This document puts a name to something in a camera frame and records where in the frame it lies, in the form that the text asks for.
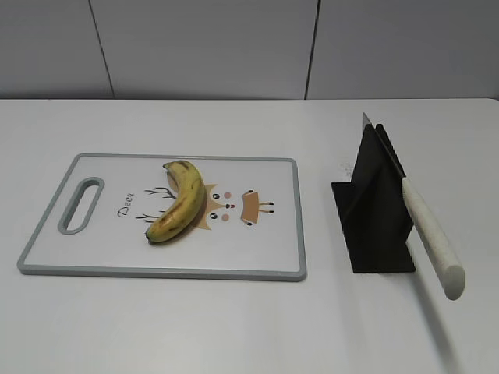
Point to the white handled kitchen knife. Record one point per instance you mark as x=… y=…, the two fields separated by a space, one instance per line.
x=443 y=257

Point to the yellow spotted banana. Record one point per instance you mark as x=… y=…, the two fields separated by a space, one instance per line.
x=187 y=205

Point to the white deer cutting board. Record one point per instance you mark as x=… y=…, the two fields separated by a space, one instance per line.
x=251 y=227

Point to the black knife stand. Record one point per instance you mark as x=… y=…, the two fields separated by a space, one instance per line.
x=375 y=221

